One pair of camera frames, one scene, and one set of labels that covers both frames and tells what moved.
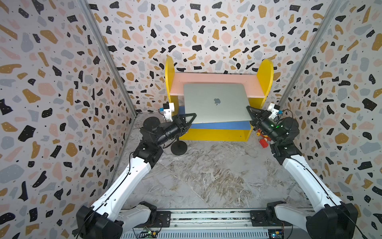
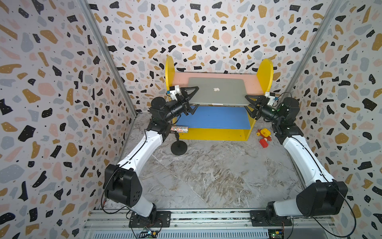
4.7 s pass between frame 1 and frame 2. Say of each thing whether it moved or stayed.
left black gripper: moved
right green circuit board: stayed
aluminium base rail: stayed
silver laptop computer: moved
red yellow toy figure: stayed
